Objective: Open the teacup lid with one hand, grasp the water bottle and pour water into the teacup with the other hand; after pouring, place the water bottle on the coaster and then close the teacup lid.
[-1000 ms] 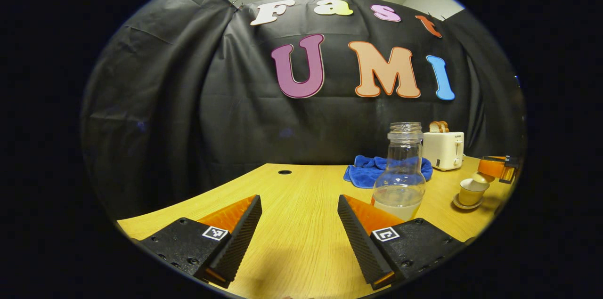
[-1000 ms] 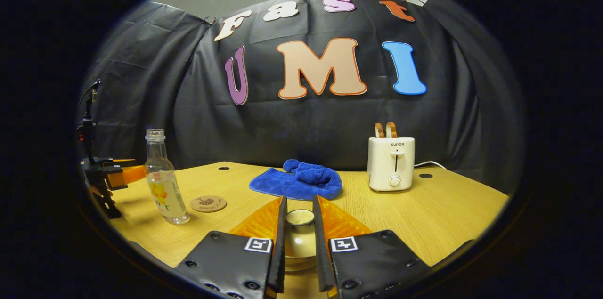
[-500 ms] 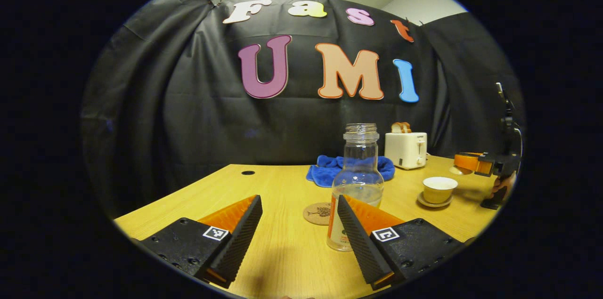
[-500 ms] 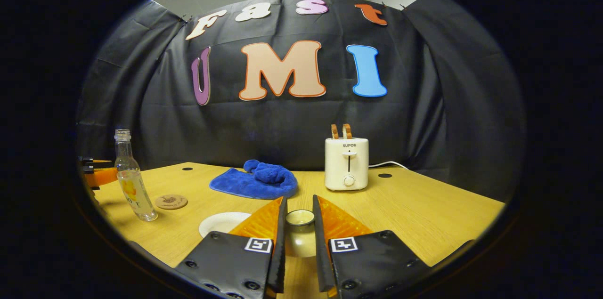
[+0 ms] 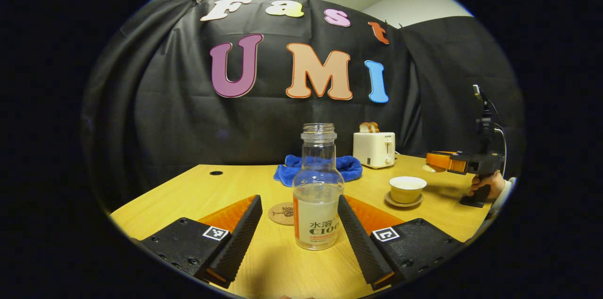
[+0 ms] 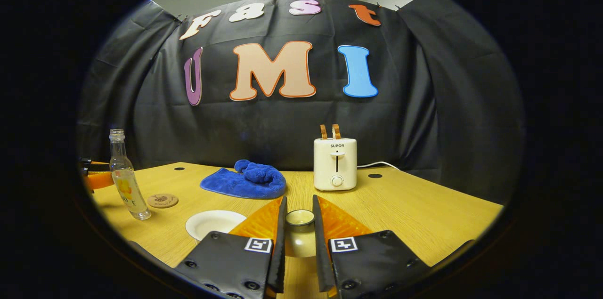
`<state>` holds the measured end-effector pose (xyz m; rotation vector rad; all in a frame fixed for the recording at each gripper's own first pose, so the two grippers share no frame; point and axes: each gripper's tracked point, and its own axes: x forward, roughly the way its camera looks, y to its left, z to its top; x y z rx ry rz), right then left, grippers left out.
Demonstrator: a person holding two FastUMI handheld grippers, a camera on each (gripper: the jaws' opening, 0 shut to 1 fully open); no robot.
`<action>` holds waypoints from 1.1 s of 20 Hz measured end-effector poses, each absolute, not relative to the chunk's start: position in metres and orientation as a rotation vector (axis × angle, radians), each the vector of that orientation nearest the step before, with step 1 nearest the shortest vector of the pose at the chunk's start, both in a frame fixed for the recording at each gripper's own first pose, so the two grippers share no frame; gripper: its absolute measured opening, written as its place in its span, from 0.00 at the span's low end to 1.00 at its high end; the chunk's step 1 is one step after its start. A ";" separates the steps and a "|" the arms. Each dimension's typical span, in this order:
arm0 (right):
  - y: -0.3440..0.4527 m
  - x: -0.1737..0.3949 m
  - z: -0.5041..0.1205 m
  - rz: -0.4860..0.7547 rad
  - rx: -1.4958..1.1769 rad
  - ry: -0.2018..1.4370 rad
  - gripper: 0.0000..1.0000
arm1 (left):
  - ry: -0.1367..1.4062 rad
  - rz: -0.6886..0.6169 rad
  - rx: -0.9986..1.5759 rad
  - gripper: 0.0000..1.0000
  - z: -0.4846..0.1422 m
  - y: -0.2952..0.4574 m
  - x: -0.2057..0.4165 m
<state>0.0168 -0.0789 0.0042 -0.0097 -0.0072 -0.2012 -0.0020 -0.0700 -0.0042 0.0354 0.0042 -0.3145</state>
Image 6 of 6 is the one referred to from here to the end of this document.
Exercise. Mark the cream teacup lid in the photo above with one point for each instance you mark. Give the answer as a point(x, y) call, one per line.
point(300, 240)

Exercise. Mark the clear water bottle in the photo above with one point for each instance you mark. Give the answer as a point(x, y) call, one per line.
point(123, 172)

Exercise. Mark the black backdrop cloth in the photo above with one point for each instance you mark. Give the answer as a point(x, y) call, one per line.
point(424, 101)

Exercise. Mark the white toaster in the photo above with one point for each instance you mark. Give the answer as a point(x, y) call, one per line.
point(335, 162)

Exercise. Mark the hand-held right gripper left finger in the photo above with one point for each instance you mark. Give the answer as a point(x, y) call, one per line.
point(281, 252)

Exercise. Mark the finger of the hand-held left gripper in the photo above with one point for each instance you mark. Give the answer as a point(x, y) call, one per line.
point(100, 180)
point(96, 163)

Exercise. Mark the cream teacup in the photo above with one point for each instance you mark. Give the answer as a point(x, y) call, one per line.
point(212, 223)

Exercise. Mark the toast slice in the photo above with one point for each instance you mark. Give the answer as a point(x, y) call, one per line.
point(323, 132)
point(336, 131)

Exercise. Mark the round wooden coaster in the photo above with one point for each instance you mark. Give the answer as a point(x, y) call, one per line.
point(162, 200)

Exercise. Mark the blue towel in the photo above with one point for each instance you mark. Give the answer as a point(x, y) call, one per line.
point(245, 181)

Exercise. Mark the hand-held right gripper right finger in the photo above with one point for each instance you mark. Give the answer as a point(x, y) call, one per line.
point(320, 252)

